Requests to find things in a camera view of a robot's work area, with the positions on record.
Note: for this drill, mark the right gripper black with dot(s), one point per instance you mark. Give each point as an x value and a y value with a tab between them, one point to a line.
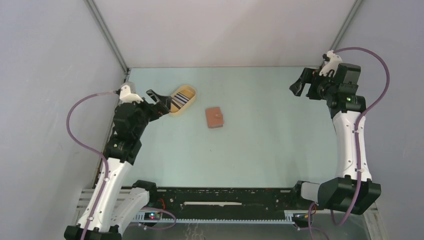
307	76

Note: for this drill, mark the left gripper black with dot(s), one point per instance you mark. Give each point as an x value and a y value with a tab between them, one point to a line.
157	109

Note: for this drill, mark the oval wooden tray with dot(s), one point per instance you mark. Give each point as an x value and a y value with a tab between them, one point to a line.
188	91

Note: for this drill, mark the brown leather card holder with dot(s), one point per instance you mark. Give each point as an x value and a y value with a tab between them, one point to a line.
214	117

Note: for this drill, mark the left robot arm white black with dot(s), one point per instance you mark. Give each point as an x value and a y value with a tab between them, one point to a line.
102	220

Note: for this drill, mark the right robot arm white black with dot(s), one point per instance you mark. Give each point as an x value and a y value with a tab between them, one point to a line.
352	190

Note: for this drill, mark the striped cards in tray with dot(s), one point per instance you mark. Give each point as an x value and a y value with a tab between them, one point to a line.
179	100

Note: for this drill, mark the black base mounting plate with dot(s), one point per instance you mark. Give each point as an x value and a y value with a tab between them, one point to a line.
225	203

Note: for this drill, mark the left controller board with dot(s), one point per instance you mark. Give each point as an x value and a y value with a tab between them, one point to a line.
152	216

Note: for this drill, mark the controller board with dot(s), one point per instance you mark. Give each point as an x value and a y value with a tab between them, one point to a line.
300	217
152	216

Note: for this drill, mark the right controller board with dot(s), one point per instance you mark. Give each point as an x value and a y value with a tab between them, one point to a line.
300	217

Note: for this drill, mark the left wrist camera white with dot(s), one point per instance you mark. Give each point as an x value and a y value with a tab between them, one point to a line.
127	93

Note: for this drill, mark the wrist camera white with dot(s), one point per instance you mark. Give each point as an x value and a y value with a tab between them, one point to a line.
331	62
127	93

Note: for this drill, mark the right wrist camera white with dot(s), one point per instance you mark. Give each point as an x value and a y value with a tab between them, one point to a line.
331	62

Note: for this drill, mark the white cable duct strip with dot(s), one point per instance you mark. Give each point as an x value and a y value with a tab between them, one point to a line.
140	218

